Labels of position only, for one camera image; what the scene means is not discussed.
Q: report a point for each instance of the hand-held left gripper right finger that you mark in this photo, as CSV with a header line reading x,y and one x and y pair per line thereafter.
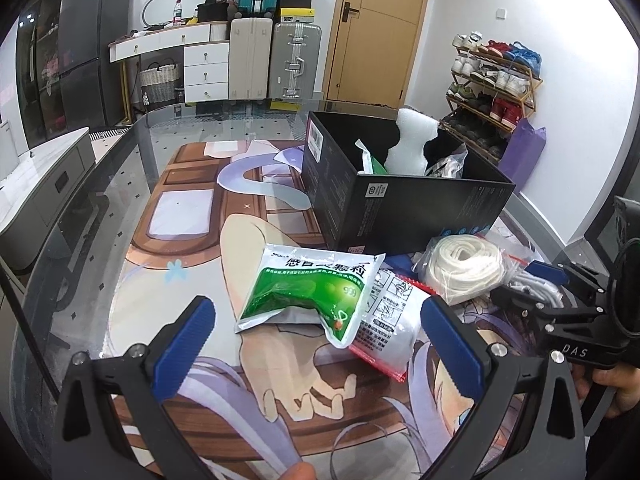
x,y
452,350

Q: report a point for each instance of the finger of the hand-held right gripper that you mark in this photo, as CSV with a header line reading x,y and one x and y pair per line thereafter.
x,y
530,307
585,282

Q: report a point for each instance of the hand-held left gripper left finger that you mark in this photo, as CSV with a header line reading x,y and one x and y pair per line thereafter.
x,y
182,350

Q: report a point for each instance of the red-edged white packet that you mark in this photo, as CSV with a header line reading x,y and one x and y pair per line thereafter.
x,y
390,325

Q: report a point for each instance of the green medicine packet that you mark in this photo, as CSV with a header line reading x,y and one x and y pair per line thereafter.
x,y
372,162
290,295

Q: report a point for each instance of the black cardboard box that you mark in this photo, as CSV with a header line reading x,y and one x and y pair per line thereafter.
x,y
400,210

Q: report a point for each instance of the clear plastic bag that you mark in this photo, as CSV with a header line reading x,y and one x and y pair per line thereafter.
x,y
447,165

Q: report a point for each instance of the white foam wrap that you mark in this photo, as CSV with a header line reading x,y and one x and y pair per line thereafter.
x,y
410,145

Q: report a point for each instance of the person's right hand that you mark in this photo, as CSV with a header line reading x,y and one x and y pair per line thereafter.
x,y
625,385

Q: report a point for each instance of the person's left hand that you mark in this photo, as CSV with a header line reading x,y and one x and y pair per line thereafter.
x,y
296,472

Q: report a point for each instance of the purple bag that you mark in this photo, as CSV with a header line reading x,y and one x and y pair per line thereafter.
x,y
525,160

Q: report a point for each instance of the printed table mat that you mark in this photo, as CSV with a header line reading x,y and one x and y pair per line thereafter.
x,y
190,210

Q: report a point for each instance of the grey low cabinet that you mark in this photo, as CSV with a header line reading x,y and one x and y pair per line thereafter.
x,y
45,185

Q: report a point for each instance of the wicker basket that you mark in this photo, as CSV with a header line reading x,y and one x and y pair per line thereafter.
x,y
160,82

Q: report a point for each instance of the white desk with drawers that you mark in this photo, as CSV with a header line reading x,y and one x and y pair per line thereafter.
x,y
205,72

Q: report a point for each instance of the beige suitcase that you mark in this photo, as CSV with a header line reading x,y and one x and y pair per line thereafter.
x,y
250,60

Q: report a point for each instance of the dark grey fridge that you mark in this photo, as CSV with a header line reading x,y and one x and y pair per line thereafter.
x,y
92,55

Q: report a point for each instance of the silver suitcase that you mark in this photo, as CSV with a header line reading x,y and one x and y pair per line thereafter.
x,y
295,60

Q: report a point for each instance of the wooden door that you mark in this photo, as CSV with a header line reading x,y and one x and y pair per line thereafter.
x,y
380,35

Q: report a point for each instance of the dark glass cabinet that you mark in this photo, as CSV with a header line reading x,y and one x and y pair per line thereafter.
x,y
40,60

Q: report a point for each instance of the plastic water bottle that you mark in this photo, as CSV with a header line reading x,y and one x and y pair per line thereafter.
x,y
177,14

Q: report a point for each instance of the black bag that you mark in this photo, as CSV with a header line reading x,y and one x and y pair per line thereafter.
x,y
215,7

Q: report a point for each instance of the grey oval hoop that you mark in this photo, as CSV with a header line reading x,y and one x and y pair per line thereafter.
x,y
150,2

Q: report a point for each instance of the plain black shoe box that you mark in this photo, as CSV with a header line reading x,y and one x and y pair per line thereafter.
x,y
295,2

